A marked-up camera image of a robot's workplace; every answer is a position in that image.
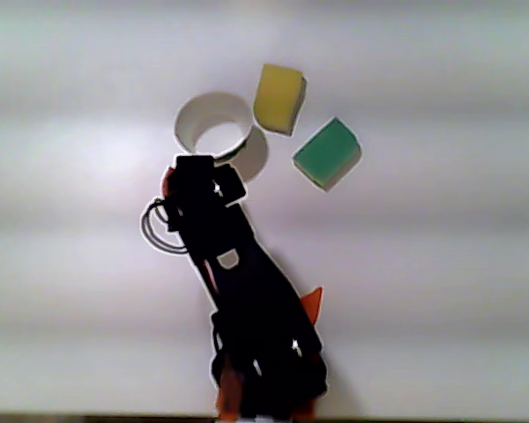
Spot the thin black cable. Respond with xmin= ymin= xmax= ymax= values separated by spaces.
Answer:
xmin=139 ymin=197 xmax=189 ymax=255

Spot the yellow and white sponge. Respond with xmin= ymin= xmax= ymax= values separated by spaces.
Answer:
xmin=251 ymin=63 xmax=309 ymax=137

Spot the white paper cup green tape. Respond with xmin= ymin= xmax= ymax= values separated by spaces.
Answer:
xmin=174 ymin=90 xmax=253 ymax=167

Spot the green and white sponge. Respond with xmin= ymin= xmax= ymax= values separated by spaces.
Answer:
xmin=291 ymin=116 xmax=363 ymax=194

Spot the orange tape strip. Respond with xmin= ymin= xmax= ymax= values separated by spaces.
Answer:
xmin=301 ymin=286 xmax=325 ymax=328
xmin=214 ymin=369 xmax=244 ymax=419

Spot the red sponge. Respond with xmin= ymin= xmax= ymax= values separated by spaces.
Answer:
xmin=160 ymin=167 xmax=178 ymax=197

